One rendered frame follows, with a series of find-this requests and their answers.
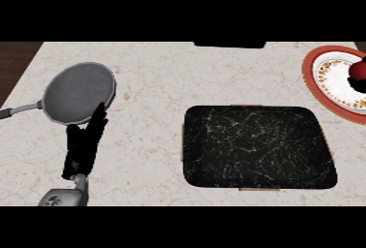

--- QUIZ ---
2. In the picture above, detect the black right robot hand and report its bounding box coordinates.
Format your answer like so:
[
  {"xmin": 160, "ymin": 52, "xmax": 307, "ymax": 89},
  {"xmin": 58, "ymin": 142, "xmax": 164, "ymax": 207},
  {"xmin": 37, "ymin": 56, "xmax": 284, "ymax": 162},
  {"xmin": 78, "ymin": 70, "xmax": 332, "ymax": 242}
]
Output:
[{"xmin": 346, "ymin": 55, "xmax": 366, "ymax": 95}]

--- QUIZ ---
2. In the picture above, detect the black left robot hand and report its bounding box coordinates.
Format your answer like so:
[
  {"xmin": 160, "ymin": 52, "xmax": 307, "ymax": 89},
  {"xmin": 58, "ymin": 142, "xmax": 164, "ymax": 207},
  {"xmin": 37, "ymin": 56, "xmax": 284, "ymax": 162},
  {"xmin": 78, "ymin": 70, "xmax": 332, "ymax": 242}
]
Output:
[{"xmin": 61, "ymin": 102, "xmax": 111, "ymax": 181}]

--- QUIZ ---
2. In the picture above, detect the red tomato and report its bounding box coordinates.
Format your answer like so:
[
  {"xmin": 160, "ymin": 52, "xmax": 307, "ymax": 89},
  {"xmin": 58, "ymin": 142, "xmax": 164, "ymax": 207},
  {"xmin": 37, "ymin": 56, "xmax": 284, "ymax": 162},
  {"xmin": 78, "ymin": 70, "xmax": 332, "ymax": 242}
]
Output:
[{"xmin": 350, "ymin": 61, "xmax": 366, "ymax": 78}]

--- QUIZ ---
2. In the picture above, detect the white floral plate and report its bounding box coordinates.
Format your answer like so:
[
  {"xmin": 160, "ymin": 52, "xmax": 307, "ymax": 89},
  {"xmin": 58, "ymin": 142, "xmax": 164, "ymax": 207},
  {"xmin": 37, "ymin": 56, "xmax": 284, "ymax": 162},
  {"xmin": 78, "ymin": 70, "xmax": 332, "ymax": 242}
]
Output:
[{"xmin": 312, "ymin": 50, "xmax": 366, "ymax": 115}]

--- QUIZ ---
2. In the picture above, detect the black marble tray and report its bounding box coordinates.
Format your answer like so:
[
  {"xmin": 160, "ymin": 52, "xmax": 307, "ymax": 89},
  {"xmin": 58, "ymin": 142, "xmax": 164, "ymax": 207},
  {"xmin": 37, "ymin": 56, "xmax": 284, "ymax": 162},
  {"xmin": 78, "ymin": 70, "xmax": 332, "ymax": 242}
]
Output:
[{"xmin": 180, "ymin": 104, "xmax": 340, "ymax": 192}]

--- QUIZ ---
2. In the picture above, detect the red round placemat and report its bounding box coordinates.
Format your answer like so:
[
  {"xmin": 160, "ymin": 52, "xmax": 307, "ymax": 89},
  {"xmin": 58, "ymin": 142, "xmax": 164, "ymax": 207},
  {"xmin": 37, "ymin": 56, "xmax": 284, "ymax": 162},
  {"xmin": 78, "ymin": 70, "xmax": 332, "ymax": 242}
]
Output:
[{"xmin": 301, "ymin": 45, "xmax": 366, "ymax": 126}]

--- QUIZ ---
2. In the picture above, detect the grey frying pan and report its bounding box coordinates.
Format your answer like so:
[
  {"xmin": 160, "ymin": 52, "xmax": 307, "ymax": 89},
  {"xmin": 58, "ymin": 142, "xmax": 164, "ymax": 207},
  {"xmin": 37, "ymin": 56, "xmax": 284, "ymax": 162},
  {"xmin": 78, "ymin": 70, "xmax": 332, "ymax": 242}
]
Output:
[{"xmin": 0, "ymin": 61, "xmax": 118, "ymax": 126}]

